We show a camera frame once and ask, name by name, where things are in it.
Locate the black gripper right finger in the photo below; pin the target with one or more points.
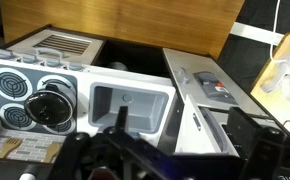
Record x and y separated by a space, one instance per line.
265 150

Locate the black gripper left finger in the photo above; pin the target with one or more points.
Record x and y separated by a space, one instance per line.
75 150

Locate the black glossy pot lid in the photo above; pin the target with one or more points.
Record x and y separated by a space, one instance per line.
46 108

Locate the grey stove knob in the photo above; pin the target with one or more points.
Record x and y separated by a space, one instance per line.
54 63
30 59
76 66
6 54

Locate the grey stove burner panel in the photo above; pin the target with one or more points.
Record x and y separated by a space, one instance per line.
31 75

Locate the brick print backsplash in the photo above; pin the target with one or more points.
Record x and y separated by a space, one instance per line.
31 150

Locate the light wooden board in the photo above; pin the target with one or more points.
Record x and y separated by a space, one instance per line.
268 96

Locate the grey toy sink basin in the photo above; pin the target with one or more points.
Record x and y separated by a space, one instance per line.
135 110

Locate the white toy kitchen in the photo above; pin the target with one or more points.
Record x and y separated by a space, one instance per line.
85 75

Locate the white microwave door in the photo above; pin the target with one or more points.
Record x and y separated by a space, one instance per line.
188 133

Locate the white vented oven door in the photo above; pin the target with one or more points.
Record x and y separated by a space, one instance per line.
25 45

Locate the white bar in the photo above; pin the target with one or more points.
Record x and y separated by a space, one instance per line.
251 32

